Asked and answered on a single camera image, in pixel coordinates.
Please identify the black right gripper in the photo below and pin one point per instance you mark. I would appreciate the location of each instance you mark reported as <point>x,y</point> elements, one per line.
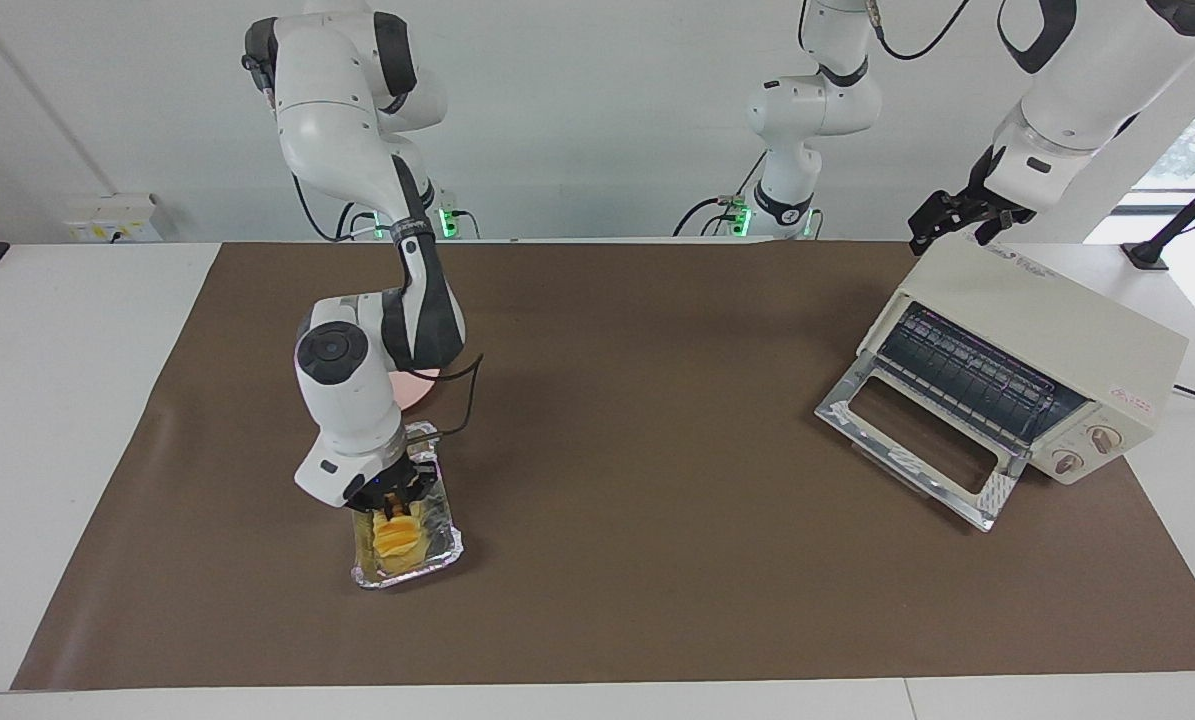
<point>387,485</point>

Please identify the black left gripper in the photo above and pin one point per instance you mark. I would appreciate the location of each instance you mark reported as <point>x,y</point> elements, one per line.
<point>987,205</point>

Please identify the yellow sliced bread loaf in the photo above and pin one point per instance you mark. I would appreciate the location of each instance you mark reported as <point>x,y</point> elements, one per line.
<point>397,540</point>

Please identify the aluminium foil tray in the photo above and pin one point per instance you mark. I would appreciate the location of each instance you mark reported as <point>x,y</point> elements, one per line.
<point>442,545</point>

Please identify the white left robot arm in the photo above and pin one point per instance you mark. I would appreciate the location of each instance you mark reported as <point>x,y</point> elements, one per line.
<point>1097,70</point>

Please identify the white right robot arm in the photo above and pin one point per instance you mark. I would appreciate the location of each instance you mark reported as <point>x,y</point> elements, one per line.
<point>342,120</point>

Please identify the cream toaster oven body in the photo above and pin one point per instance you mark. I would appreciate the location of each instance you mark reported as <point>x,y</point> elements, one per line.
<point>1077,320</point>

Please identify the glass oven door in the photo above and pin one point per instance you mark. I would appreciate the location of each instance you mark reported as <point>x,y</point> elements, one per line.
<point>837,410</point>

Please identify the large oven knob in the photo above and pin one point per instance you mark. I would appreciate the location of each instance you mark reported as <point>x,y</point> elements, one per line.
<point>1105,438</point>

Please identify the small oven knob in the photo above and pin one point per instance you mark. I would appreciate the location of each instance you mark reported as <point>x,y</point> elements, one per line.
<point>1067,462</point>

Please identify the pink round plate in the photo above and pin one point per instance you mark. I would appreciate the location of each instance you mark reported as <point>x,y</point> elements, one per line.
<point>417,388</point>

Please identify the brown table mat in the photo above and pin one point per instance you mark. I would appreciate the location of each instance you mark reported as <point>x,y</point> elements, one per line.
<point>657,550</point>

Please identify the black camera stand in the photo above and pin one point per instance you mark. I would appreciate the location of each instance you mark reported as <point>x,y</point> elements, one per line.
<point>1172,225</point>

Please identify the white wall socket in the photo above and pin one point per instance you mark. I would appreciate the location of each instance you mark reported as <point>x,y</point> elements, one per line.
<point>107,220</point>

